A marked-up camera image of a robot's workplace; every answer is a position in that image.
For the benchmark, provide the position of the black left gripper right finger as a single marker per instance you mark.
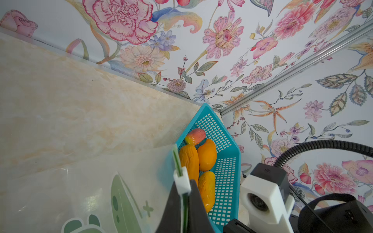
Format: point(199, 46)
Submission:
point(198, 221)

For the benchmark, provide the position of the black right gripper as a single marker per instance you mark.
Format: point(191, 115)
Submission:
point(333, 213)

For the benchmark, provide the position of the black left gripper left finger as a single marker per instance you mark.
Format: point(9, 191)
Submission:
point(171, 221)

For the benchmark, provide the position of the clear green-print zip bag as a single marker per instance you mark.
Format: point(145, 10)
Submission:
point(124, 192)

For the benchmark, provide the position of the yellow mango in basket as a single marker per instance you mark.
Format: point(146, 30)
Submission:
point(206, 185)

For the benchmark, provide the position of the wrinkled orange mango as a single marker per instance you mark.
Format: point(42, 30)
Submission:
point(189, 158)

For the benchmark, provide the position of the red mango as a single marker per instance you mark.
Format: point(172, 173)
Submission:
point(195, 137)

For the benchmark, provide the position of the teal plastic basket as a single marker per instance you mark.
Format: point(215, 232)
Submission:
point(227, 168)

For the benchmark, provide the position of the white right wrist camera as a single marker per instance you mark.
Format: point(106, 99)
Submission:
point(268, 203)

